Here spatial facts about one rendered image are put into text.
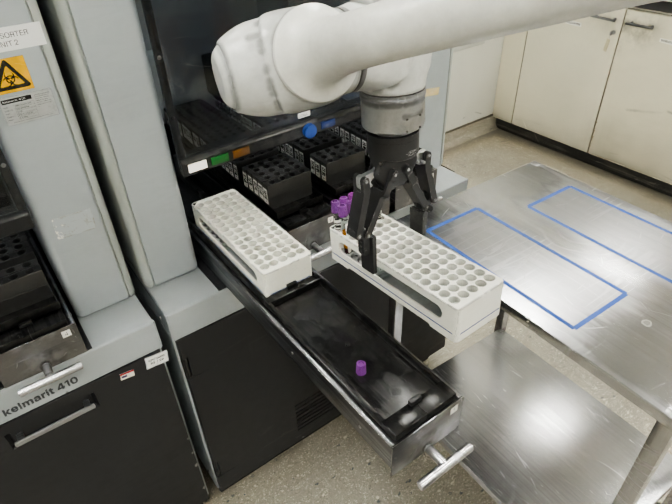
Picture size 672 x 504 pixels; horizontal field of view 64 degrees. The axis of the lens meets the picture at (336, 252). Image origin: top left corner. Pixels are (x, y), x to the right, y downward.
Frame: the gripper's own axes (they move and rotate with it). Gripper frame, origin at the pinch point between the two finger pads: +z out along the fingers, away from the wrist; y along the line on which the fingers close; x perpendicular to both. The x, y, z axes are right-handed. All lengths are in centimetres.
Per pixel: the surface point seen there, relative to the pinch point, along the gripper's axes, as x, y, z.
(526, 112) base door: 125, 217, 67
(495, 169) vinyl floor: 113, 178, 85
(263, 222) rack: 26.8, -9.5, 3.3
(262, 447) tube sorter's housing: 33, -18, 72
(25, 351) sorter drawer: 29, -55, 10
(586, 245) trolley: -13.4, 36.9, 10.3
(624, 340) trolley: -30.8, 19.3, 11.3
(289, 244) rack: 17.5, -9.6, 3.8
